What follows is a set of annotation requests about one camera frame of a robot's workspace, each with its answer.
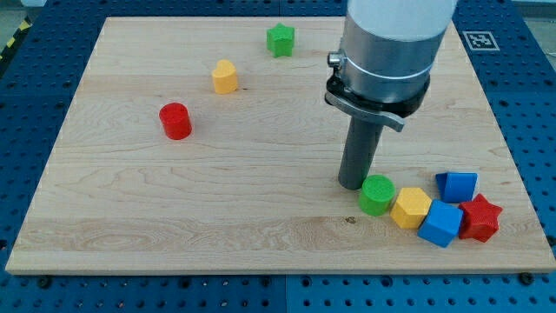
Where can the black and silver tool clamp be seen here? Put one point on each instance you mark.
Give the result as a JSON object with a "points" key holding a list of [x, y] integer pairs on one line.
{"points": [[391, 115]]}

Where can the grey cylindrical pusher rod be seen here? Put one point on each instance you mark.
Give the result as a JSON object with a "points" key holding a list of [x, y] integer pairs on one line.
{"points": [[360, 146]]}

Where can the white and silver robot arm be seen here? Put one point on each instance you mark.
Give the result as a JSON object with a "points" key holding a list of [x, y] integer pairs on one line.
{"points": [[381, 72]]}

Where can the green star block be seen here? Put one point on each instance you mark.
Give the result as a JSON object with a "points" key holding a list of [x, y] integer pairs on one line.
{"points": [[281, 40]]}

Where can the red star block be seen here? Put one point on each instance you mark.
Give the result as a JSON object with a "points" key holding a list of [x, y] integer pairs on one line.
{"points": [[480, 219]]}

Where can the green cylinder block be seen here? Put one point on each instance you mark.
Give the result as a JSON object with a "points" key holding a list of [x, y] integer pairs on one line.
{"points": [[377, 192]]}

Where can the yellow hexagon block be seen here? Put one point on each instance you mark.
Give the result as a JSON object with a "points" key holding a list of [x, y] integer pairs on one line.
{"points": [[410, 207]]}

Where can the blue triangular prism block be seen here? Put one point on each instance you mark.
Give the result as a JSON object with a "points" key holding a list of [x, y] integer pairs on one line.
{"points": [[456, 187]]}

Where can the fiducial marker tag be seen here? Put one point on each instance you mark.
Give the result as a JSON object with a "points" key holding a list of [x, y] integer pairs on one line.
{"points": [[479, 40]]}

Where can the blue cube block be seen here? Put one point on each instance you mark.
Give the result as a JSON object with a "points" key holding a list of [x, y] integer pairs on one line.
{"points": [[442, 224]]}

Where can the yellow heart block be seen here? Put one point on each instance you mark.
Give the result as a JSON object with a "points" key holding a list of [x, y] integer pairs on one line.
{"points": [[224, 76]]}

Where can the wooden board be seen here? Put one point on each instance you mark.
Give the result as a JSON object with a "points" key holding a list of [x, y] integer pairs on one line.
{"points": [[253, 189]]}

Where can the red cylinder block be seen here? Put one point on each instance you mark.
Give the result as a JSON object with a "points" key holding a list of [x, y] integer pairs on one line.
{"points": [[175, 121]]}

